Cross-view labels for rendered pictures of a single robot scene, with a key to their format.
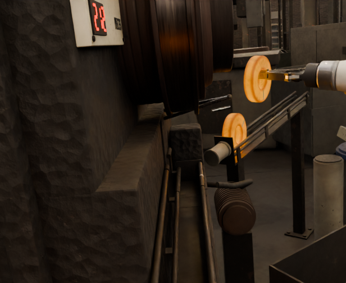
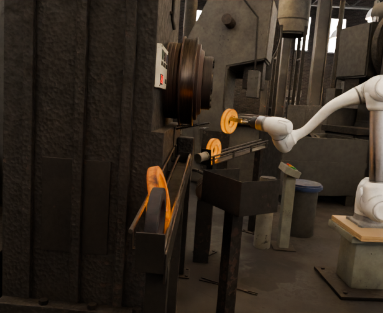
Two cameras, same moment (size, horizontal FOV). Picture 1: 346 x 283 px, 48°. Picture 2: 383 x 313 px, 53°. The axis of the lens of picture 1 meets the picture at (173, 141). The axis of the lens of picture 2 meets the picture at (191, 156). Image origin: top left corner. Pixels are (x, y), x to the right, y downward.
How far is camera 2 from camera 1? 1.16 m
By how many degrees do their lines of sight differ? 6
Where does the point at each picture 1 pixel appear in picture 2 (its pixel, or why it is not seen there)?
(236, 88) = (233, 139)
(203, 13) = (198, 83)
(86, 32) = (158, 82)
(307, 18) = (312, 100)
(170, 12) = (185, 81)
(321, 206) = not seen: hidden behind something
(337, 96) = (300, 154)
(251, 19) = (250, 91)
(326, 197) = not seen: hidden behind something
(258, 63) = (229, 112)
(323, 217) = not seen: hidden behind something
